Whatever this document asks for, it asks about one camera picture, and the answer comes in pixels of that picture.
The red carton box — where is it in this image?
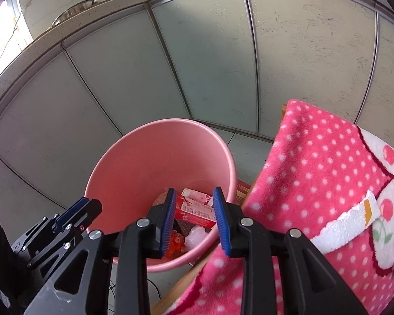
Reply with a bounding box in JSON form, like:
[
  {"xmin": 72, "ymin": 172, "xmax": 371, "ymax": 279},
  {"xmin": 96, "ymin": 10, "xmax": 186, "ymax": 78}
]
[{"xmin": 175, "ymin": 188, "xmax": 216, "ymax": 229}]

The pink plastic bucket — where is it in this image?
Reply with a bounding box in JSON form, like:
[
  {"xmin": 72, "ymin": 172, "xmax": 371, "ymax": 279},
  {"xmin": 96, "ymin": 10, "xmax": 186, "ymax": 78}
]
[{"xmin": 84, "ymin": 118, "xmax": 239, "ymax": 273}]

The pink polka dot blanket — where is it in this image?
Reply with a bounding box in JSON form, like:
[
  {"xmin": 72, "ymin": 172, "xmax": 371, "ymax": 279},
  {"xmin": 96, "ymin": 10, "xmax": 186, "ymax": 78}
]
[{"xmin": 162, "ymin": 99, "xmax": 394, "ymax": 315}]

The steel bowl on counter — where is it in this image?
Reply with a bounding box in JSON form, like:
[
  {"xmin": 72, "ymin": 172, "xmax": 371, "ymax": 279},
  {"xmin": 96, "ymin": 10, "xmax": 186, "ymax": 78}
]
[{"xmin": 52, "ymin": 0, "xmax": 94, "ymax": 27}]

